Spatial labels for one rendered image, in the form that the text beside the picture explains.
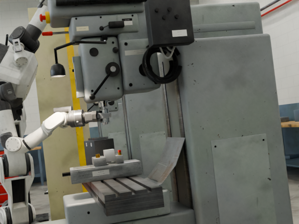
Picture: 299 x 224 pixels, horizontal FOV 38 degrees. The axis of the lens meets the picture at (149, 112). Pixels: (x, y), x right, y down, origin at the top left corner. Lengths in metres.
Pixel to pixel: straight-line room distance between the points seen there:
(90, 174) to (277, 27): 7.03
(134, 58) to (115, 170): 0.57
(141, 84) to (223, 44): 0.46
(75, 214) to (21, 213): 0.82
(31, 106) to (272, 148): 9.37
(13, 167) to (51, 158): 1.25
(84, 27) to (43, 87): 1.85
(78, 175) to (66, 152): 1.80
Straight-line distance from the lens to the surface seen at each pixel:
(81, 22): 2.20
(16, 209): 2.87
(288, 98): 8.65
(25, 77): 2.49
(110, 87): 2.18
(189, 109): 2.14
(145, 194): 1.74
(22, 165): 2.76
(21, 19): 11.62
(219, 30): 2.38
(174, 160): 2.23
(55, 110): 2.32
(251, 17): 2.48
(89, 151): 2.66
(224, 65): 2.23
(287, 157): 8.18
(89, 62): 2.19
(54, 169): 3.98
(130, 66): 2.20
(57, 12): 2.20
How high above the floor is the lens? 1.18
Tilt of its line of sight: 1 degrees up
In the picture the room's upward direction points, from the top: 7 degrees counter-clockwise
